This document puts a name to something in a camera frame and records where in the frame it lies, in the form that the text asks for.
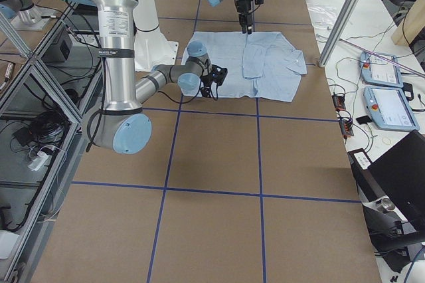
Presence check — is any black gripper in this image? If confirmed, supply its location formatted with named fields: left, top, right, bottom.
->
left=236, top=0, right=254, bottom=34
left=200, top=70, right=216, bottom=98

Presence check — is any light blue shirt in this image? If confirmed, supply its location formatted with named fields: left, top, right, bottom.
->
left=191, top=31, right=307, bottom=102

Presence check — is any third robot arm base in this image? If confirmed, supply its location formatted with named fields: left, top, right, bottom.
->
left=1, top=0, right=49, bottom=31

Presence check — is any clear plastic bag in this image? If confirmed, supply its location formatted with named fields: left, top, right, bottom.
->
left=307, top=3, right=339, bottom=31

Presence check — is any metal reacher stick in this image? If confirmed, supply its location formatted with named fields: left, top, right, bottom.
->
left=339, top=39, right=425, bottom=78

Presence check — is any upper blue teach pendant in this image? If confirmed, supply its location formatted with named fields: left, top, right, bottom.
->
left=360, top=51, right=403, bottom=88

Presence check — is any blue teach pendant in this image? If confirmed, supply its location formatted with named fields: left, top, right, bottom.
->
left=360, top=51, right=403, bottom=88
left=363, top=85, right=420, bottom=132

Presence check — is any lower blue teach pendant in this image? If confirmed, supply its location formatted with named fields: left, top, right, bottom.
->
left=363, top=85, right=420, bottom=132

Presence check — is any white power strip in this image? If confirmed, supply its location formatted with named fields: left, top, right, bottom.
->
left=27, top=148, right=52, bottom=171

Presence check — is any black laptop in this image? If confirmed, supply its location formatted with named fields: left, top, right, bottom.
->
left=348, top=130, right=424, bottom=230

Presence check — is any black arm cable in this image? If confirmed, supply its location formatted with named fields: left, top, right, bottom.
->
left=86, top=56, right=220, bottom=151

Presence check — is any aluminium frame post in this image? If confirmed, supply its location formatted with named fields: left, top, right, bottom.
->
left=318, top=0, right=359, bottom=68

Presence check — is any aluminium frame rack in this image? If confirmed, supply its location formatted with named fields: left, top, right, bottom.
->
left=1, top=4, right=101, bottom=282

